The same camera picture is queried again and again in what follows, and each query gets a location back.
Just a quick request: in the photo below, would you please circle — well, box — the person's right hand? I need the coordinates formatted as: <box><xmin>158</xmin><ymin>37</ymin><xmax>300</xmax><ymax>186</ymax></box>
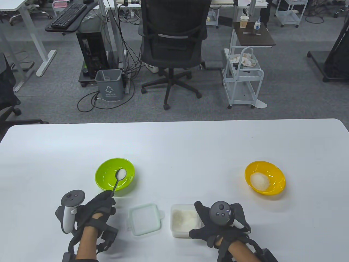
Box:
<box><xmin>189</xmin><ymin>201</ymin><xmax>251</xmax><ymax>248</ymax></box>

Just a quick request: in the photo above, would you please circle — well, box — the person's left hand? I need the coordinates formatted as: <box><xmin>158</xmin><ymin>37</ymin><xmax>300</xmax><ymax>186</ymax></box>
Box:
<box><xmin>74</xmin><ymin>190</ymin><xmax>116</xmax><ymax>227</ymax></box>

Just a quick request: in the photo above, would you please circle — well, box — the black and white controller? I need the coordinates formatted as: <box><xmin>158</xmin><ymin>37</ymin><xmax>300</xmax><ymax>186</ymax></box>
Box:
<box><xmin>55</xmin><ymin>190</ymin><xmax>85</xmax><ymax>234</ymax></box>
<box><xmin>209</xmin><ymin>201</ymin><xmax>251</xmax><ymax>233</ymax></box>

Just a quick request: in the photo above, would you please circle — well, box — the green bowl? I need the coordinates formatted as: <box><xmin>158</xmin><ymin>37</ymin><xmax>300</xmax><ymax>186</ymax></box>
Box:
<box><xmin>95</xmin><ymin>158</ymin><xmax>136</xmax><ymax>192</ymax></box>

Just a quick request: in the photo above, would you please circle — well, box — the clear plastic sugar container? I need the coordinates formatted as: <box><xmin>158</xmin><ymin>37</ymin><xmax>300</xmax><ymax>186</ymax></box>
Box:
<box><xmin>171</xmin><ymin>204</ymin><xmax>202</xmax><ymax>238</ymax></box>

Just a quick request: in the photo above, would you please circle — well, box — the black long-handled spoon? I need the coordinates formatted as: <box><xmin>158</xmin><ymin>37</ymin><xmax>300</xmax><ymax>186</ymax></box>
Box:
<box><xmin>110</xmin><ymin>168</ymin><xmax>127</xmax><ymax>195</ymax></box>

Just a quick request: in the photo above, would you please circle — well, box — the clear lid with green seal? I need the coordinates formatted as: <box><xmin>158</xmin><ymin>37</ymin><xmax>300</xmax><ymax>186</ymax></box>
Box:
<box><xmin>128</xmin><ymin>203</ymin><xmax>166</xmax><ymax>236</ymax></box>

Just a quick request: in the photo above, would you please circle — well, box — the yellow bowl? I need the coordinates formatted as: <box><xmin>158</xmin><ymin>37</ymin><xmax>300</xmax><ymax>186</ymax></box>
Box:
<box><xmin>245</xmin><ymin>161</ymin><xmax>286</xmax><ymax>195</ymax></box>

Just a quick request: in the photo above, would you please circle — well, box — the person's right forearm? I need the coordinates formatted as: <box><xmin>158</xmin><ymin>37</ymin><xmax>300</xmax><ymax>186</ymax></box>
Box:
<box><xmin>228</xmin><ymin>240</ymin><xmax>259</xmax><ymax>262</ymax></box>

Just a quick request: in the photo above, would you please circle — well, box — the person's left forearm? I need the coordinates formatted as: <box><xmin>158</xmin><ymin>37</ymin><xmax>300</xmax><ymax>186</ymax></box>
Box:
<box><xmin>75</xmin><ymin>218</ymin><xmax>100</xmax><ymax>261</ymax></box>

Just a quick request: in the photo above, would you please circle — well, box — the grey trash bin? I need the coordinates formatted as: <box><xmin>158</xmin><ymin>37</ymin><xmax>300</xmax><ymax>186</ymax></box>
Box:
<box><xmin>95</xmin><ymin>69</ymin><xmax>124</xmax><ymax>101</ymax></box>

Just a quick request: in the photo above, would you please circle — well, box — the black swivel chair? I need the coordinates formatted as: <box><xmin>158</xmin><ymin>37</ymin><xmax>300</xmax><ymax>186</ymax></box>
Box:
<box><xmin>0</xmin><ymin>53</ymin><xmax>49</xmax><ymax>137</ymax></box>

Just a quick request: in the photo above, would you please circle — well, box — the black computer tower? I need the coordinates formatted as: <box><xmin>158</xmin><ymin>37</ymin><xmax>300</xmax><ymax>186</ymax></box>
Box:
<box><xmin>76</xmin><ymin>29</ymin><xmax>109</xmax><ymax>79</ymax></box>

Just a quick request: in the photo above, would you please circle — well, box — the white rolling cart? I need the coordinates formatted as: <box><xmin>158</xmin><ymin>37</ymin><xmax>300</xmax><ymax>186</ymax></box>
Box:
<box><xmin>223</xmin><ymin>46</ymin><xmax>265</xmax><ymax>109</ymax></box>

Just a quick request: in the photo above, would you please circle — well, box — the black mesh office chair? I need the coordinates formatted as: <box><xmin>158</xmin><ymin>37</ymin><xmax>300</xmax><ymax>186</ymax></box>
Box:
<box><xmin>138</xmin><ymin>0</ymin><xmax>212</xmax><ymax>110</ymax></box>

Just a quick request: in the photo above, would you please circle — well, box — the crumpled white cloth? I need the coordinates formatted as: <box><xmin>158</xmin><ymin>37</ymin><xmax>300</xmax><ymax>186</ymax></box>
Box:
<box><xmin>228</xmin><ymin>53</ymin><xmax>258</xmax><ymax>67</ymax></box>

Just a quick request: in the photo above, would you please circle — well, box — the black keyboard desk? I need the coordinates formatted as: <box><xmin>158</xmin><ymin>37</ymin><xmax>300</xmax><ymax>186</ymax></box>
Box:
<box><xmin>45</xmin><ymin>1</ymin><xmax>99</xmax><ymax>35</ymax></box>

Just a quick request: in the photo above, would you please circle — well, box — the black keyboard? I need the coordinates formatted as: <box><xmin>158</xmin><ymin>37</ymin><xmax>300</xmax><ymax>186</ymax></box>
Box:
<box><xmin>51</xmin><ymin>3</ymin><xmax>88</xmax><ymax>29</ymax></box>

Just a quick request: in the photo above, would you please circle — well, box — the dark brown side table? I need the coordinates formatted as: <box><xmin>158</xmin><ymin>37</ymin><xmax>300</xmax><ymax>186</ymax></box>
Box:
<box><xmin>230</xmin><ymin>22</ymin><xmax>276</xmax><ymax>48</ymax></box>

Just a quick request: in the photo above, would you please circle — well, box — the black floor stand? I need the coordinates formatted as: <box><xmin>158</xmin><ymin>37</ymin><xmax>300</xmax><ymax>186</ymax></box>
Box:
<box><xmin>307</xmin><ymin>23</ymin><xmax>349</xmax><ymax>83</ymax></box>

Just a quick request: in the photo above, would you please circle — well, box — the white standing desk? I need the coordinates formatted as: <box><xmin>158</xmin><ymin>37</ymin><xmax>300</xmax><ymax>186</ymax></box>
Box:
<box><xmin>0</xmin><ymin>0</ymin><xmax>57</xmax><ymax>92</ymax></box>

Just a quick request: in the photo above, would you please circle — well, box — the small white cart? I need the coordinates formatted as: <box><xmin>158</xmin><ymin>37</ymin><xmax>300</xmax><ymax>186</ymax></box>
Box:
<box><xmin>206</xmin><ymin>7</ymin><xmax>220</xmax><ymax>28</ymax></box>

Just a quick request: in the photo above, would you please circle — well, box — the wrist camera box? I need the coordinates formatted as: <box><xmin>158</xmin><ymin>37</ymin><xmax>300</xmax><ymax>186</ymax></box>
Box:
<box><xmin>95</xmin><ymin>224</ymin><xmax>119</xmax><ymax>253</ymax></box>
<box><xmin>258</xmin><ymin>247</ymin><xmax>278</xmax><ymax>262</ymax></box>

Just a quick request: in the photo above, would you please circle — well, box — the white wire cart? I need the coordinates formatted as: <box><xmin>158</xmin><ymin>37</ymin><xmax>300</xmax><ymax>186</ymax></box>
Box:
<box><xmin>275</xmin><ymin>0</ymin><xmax>309</xmax><ymax>28</ymax></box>

